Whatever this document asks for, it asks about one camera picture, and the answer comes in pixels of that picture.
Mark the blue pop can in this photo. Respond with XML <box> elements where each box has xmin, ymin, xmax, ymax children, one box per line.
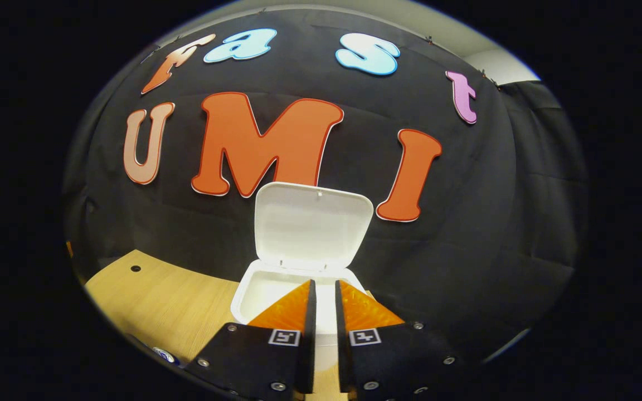
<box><xmin>151</xmin><ymin>346</ymin><xmax>179</xmax><ymax>365</ymax></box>

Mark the white desktop garbage bin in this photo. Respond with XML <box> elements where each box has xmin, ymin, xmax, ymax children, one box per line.
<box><xmin>231</xmin><ymin>182</ymin><xmax>375</xmax><ymax>371</ymax></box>

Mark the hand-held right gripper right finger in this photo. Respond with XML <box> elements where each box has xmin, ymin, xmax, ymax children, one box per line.
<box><xmin>335</xmin><ymin>280</ymin><xmax>466</xmax><ymax>401</ymax></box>

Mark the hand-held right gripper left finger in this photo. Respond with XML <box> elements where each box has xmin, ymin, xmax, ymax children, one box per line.
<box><xmin>184</xmin><ymin>280</ymin><xmax>317</xmax><ymax>401</ymax></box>

